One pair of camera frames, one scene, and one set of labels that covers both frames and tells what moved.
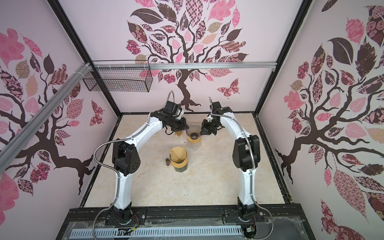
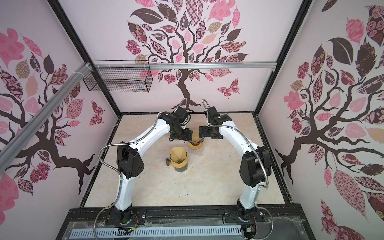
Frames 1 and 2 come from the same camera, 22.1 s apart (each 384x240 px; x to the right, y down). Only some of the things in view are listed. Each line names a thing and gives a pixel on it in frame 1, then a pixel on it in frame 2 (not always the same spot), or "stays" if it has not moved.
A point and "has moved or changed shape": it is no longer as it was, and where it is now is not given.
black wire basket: (119, 76) stays
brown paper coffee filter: (178, 153) stays
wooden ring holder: (180, 165) stays
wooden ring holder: (194, 140) has moved or changed shape
